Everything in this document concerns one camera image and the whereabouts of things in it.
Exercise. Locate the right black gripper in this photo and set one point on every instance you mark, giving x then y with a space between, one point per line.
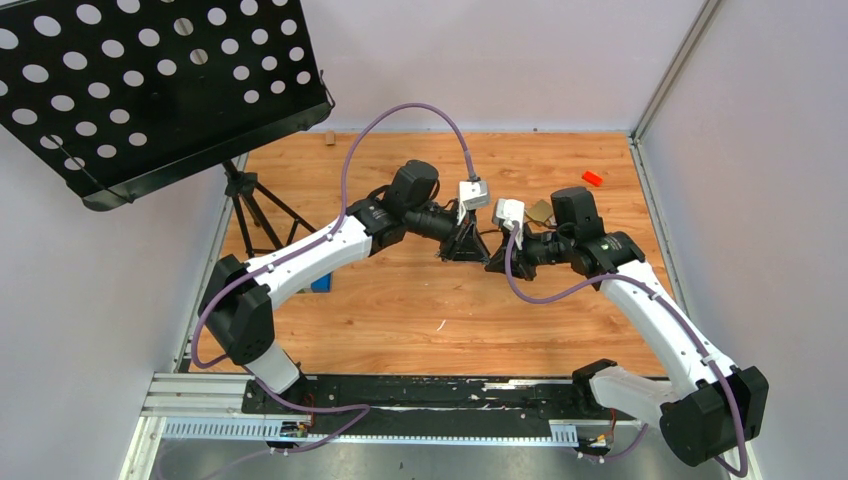
520 265

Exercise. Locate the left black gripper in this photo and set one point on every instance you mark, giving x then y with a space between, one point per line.
467 244

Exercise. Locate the brass padlock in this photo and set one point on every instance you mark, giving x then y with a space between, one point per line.
541 214

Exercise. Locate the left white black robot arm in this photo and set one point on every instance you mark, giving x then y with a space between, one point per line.
241 297

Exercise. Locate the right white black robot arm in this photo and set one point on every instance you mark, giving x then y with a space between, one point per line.
708 408

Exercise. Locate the red small block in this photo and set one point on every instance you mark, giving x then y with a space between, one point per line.
592 178

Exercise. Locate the blue small block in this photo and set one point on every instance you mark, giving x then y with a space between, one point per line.
322 284

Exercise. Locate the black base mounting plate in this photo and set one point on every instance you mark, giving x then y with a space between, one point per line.
440 407

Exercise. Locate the black tripod stand legs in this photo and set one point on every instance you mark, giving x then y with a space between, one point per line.
241 189

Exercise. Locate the black perforated music stand desk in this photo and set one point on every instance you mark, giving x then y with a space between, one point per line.
123 98

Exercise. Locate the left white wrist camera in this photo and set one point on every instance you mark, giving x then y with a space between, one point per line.
473 195

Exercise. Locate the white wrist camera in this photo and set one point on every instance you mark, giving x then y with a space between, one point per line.
508 213
473 195

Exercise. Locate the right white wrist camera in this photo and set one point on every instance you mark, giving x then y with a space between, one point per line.
508 213

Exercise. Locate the aluminium frame rails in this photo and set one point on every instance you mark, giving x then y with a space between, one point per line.
200 404

